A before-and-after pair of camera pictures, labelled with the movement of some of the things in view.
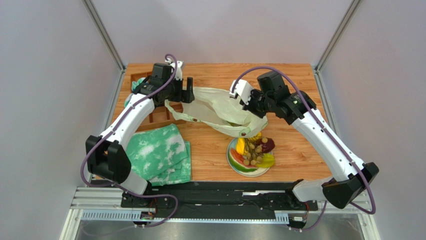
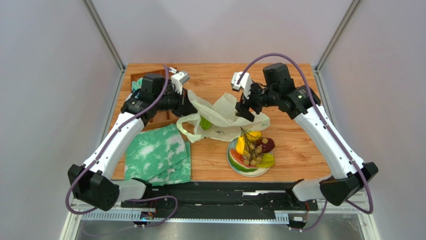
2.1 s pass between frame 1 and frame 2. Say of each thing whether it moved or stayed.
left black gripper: moved
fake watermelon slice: stayed
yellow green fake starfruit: stayed
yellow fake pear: stayed
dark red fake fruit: stayed
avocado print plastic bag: moved
